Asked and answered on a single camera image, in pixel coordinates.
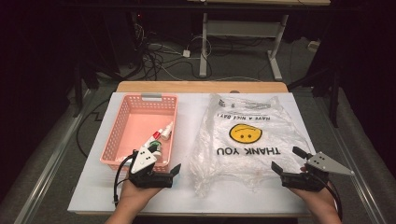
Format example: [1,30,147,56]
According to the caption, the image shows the white tube with red cap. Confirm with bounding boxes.
[161,121,175,141]

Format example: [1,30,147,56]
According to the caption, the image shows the tangle of floor cables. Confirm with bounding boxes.
[132,22,216,82]

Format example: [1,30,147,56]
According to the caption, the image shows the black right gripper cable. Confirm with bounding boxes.
[311,172,344,220]

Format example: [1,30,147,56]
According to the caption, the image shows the black floor cable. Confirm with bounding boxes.
[76,98,110,159]

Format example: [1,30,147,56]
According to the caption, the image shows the clear plastic shopping bag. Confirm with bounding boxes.
[188,92,316,199]

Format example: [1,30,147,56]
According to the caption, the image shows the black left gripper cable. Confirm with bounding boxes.
[113,150,138,207]

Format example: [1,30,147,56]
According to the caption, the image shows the black stand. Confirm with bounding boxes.
[73,62,101,118]
[288,66,341,129]

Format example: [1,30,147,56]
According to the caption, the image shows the dark computer tower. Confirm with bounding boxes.
[104,10,139,71]

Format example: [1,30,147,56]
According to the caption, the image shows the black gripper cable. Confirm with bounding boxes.
[311,172,344,220]
[113,150,138,207]

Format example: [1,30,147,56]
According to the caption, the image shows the metal floor rail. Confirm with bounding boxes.
[313,92,388,224]
[13,88,94,224]

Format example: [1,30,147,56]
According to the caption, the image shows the wooden table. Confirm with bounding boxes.
[115,80,290,94]

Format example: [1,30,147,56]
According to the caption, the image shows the pink perforated plastic basket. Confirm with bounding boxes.
[99,92,179,174]

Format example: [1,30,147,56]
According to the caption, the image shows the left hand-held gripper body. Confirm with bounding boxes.
[128,147,174,189]

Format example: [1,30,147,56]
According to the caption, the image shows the person's left hand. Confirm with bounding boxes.
[119,177,163,213]

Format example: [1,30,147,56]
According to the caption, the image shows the person's right hand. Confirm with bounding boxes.
[288,182,340,215]

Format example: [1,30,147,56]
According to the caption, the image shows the white table board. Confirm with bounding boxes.
[67,91,340,216]

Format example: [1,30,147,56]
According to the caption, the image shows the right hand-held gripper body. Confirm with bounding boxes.
[279,151,355,192]

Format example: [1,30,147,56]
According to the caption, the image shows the white power strip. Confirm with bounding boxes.
[307,40,321,53]

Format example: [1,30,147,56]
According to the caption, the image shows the white metal table frame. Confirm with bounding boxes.
[186,0,332,82]

